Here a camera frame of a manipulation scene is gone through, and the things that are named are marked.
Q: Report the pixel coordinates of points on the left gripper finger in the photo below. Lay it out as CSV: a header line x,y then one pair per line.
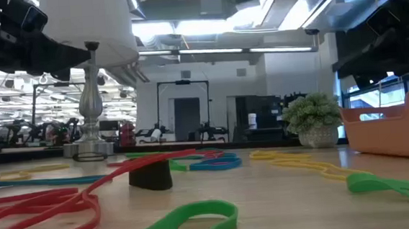
x,y
59,54

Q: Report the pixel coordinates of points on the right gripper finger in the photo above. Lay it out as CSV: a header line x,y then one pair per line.
x,y
377,59

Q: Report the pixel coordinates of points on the black wide rubber band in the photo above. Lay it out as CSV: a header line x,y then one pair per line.
x,y
90,160
151,179

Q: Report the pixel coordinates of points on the green rubber band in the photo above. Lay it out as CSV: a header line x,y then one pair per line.
x,y
177,165
364,182
196,207

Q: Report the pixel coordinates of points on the yellow rubber band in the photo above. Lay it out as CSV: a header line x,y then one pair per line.
x,y
24,174
265,155
294,163

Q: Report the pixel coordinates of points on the teal rubber band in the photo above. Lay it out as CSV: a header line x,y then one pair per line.
x,y
39,182

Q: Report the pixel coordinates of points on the blue rubber band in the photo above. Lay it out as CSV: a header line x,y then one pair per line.
x,y
215,166

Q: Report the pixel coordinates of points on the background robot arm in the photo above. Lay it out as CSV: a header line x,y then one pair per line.
x,y
211,131
155,134

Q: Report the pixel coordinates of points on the orange plastic bin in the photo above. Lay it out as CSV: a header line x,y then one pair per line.
x,y
390,137

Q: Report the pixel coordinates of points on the white shade silver table lamp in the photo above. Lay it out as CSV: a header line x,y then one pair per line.
x,y
90,104

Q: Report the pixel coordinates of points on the background robot station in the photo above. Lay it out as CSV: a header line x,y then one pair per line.
x,y
58,133

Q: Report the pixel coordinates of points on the green plant in white pot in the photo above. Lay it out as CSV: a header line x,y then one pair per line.
x,y
312,110

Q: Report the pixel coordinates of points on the red background object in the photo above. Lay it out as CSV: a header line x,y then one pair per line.
x,y
127,134

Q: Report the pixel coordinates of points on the black cabinet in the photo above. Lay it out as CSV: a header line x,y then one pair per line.
x,y
262,117

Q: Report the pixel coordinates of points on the white canister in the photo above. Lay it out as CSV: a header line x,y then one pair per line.
x,y
252,121

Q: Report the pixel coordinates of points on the grey door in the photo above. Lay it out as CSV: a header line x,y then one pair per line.
x,y
186,115

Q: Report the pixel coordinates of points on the long ceiling light fixture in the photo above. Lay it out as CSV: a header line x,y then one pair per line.
x,y
211,51

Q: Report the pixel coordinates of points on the black camera rig frame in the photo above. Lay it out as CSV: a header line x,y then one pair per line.
x,y
182,82
58,84

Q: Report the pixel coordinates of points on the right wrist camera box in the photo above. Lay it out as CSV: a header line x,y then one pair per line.
x,y
382,21

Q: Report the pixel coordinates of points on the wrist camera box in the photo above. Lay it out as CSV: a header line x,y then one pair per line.
x,y
382,21
31,18

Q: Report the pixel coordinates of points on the black window frame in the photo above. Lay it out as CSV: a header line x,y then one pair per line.
x,y
408,80

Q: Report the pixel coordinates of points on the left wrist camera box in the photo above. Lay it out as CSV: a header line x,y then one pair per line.
x,y
31,18

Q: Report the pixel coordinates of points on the silver air duct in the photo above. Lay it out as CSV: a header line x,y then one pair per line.
x,y
327,12

